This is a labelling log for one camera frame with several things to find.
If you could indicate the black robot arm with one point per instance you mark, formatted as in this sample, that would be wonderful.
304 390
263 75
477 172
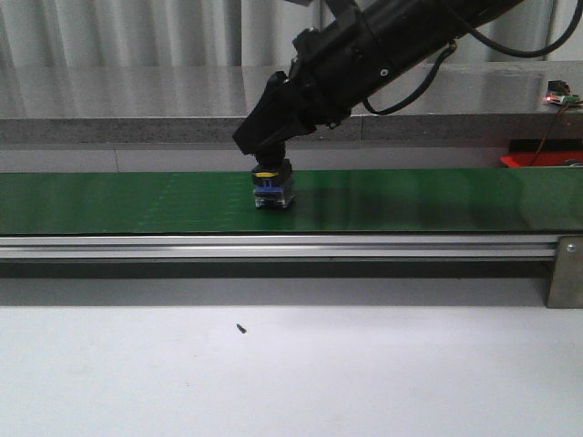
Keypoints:
432 23

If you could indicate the white pleated curtain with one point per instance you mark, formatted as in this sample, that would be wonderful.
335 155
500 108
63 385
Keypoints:
154 33

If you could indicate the steel conveyor bracket right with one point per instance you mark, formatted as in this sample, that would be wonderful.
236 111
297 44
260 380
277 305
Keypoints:
565 290

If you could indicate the red plastic tray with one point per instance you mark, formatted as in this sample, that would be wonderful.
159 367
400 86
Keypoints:
547 159

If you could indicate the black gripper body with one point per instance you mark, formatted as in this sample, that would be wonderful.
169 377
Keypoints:
342 65

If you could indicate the grey granite counter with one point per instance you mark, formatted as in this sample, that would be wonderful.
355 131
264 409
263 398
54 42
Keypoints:
198 104

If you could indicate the green conveyor belt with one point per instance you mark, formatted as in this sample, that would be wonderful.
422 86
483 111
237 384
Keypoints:
512 200

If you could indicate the small green circuit board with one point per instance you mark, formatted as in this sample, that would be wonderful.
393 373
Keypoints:
559 93

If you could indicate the red mushroom push button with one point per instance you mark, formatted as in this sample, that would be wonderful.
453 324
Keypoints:
272 178

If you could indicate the aluminium conveyor frame rail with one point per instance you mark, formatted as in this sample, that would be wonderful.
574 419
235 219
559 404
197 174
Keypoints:
323 246

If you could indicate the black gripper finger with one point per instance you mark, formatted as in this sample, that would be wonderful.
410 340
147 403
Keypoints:
272 136
278 104

